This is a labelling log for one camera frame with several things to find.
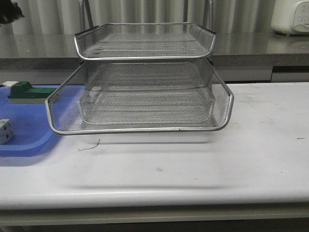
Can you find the green terminal block module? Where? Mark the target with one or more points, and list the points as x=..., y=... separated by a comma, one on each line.
x=23, y=92

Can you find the white kitchen appliance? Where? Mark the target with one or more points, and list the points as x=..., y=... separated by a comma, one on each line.
x=291, y=17

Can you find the silver mesh tray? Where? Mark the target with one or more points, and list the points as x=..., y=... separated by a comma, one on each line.
x=144, y=43
x=110, y=76
x=154, y=107

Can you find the grey steel counter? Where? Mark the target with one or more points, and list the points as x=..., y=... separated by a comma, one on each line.
x=237, y=57

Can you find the white grey contact block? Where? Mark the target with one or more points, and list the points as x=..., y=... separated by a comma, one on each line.
x=6, y=131

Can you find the blue plastic tray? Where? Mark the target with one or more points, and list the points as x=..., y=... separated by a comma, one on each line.
x=34, y=124

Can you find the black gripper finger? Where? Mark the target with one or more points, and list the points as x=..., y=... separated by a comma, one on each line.
x=9, y=12

